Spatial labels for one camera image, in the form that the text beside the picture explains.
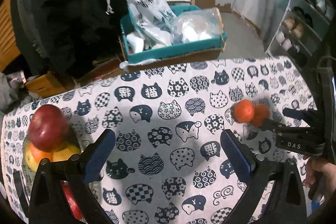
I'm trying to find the wooden louvered wardrobe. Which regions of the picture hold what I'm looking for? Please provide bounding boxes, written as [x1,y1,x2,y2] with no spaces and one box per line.
[0,0,21,72]

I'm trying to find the grey fleece garment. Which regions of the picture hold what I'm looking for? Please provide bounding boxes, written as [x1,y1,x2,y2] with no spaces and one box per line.
[1,71,36,116]

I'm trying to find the lower red apple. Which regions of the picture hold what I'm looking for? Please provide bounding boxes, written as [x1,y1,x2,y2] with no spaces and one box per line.
[62,181,83,221]

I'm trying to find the wooden drawer box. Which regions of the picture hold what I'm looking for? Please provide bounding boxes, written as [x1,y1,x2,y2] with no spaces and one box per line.
[25,72,67,98]

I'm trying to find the shoe rack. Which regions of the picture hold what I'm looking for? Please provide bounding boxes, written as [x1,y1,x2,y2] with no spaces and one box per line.
[265,0,335,68]

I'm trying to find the orange tangerine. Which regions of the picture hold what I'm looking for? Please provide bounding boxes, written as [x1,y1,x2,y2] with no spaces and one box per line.
[251,104,270,127]
[234,100,255,123]

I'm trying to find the clear plastic bag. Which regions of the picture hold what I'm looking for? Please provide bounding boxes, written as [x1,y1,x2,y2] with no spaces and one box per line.
[171,7,224,44]

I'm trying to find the cat-pattern tablecloth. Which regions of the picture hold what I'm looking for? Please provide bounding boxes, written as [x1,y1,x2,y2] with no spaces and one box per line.
[1,56,315,223]

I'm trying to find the right hand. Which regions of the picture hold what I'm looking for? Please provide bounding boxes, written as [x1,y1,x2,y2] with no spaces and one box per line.
[302,155,336,201]

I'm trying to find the yellow pear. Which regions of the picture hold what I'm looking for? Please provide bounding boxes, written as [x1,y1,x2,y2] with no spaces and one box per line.
[52,143,81,162]
[25,145,39,172]

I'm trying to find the red apple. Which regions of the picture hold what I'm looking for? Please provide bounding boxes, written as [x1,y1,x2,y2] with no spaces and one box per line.
[62,181,83,221]
[28,105,70,152]

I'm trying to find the orange in bowl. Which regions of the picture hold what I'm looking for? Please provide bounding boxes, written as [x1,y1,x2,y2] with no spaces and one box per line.
[29,142,53,163]

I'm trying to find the teal cardboard box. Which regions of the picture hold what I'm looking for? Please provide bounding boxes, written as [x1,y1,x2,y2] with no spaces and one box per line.
[120,15,227,65]

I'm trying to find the black hanging coat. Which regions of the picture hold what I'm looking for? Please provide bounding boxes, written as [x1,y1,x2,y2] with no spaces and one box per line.
[11,0,127,79]

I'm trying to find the upper red apple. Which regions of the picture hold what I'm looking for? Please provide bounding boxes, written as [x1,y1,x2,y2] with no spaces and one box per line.
[28,105,70,152]

